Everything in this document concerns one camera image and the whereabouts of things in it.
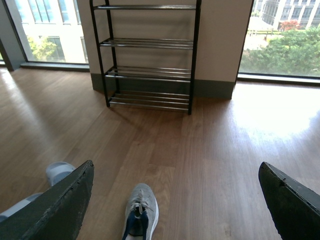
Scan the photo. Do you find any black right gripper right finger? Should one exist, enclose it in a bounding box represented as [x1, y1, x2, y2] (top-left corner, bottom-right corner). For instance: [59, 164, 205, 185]
[258, 162, 320, 240]

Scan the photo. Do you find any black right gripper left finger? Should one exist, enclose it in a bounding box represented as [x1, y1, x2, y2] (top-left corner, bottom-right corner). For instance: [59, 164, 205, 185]
[0, 160, 94, 240]

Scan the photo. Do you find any grey knit sneaker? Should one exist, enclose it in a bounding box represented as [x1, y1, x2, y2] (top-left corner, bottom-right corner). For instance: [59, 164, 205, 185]
[122, 183, 159, 240]

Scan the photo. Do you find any black metal shoe rack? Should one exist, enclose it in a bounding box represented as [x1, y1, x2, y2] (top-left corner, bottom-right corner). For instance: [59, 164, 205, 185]
[89, 0, 202, 113]

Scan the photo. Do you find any light blue slipper far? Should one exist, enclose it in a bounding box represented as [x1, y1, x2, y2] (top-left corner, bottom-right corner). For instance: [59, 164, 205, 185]
[46, 161, 76, 187]

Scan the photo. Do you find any light blue slipper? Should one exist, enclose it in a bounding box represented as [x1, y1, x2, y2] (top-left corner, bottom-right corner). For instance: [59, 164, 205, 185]
[46, 161, 76, 187]
[0, 192, 43, 222]

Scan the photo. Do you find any light blue slipper near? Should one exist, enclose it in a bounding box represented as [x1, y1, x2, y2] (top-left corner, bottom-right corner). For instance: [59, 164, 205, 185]
[0, 192, 43, 222]

